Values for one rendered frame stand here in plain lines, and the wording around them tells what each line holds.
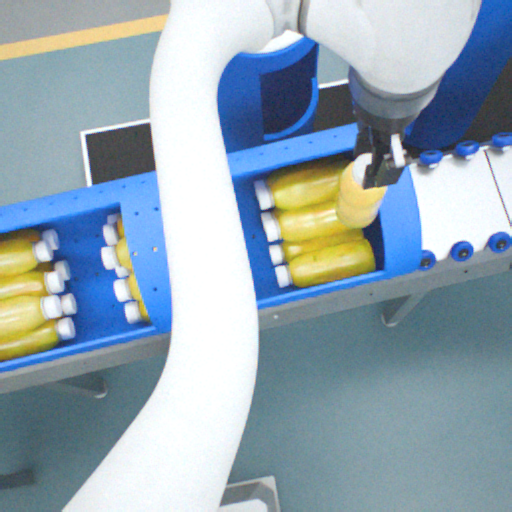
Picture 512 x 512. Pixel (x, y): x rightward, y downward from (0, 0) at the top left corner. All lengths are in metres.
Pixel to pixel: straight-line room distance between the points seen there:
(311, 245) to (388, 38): 0.77
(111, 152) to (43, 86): 0.47
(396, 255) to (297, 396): 1.18
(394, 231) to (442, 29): 0.61
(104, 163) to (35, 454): 0.97
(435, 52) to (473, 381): 1.85
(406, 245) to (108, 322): 0.58
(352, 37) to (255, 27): 0.08
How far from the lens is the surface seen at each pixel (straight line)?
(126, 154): 2.38
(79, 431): 2.38
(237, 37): 0.59
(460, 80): 1.97
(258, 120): 1.72
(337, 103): 2.40
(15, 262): 1.29
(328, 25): 0.60
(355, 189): 0.95
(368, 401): 2.30
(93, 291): 1.41
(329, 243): 1.30
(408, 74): 0.61
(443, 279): 1.48
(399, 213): 1.13
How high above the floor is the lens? 2.28
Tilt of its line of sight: 75 degrees down
